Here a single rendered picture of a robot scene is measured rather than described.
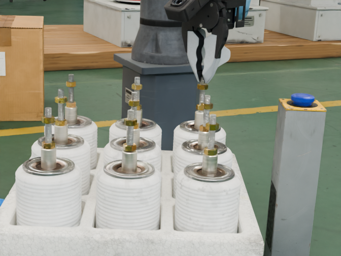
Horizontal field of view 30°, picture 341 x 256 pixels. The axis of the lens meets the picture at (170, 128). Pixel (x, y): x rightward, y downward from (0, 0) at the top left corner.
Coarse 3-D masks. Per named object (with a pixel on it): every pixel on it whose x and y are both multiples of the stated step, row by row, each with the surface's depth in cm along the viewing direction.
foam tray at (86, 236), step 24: (96, 168) 114; (168, 168) 116; (168, 192) 105; (0, 216) 93; (168, 216) 96; (240, 216) 97; (0, 240) 88; (24, 240) 88; (48, 240) 88; (72, 240) 88; (96, 240) 88; (120, 240) 88; (144, 240) 88; (168, 240) 89; (192, 240) 89; (216, 240) 89; (240, 240) 89
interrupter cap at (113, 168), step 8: (120, 160) 96; (104, 168) 93; (112, 168) 93; (120, 168) 94; (144, 168) 94; (152, 168) 94; (112, 176) 91; (120, 176) 90; (128, 176) 90; (136, 176) 90; (144, 176) 91
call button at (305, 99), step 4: (292, 96) 110; (296, 96) 110; (300, 96) 110; (304, 96) 110; (308, 96) 110; (312, 96) 110; (292, 100) 110; (296, 100) 109; (300, 100) 109; (304, 100) 109; (308, 100) 109; (312, 100) 109; (296, 104) 110; (300, 104) 110; (304, 104) 109; (308, 104) 110
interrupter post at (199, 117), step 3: (195, 114) 115; (198, 114) 115; (201, 114) 115; (195, 117) 116; (198, 117) 115; (201, 117) 115; (195, 120) 116; (198, 120) 115; (201, 120) 115; (195, 123) 116; (198, 123) 115; (201, 123) 115; (195, 126) 116; (198, 126) 115; (198, 129) 116
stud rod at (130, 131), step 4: (128, 112) 91; (132, 112) 91; (128, 116) 91; (132, 116) 91; (128, 128) 91; (132, 128) 91; (128, 132) 92; (132, 132) 92; (128, 136) 92; (132, 136) 92; (128, 140) 92; (132, 140) 92; (128, 144) 92; (132, 144) 92
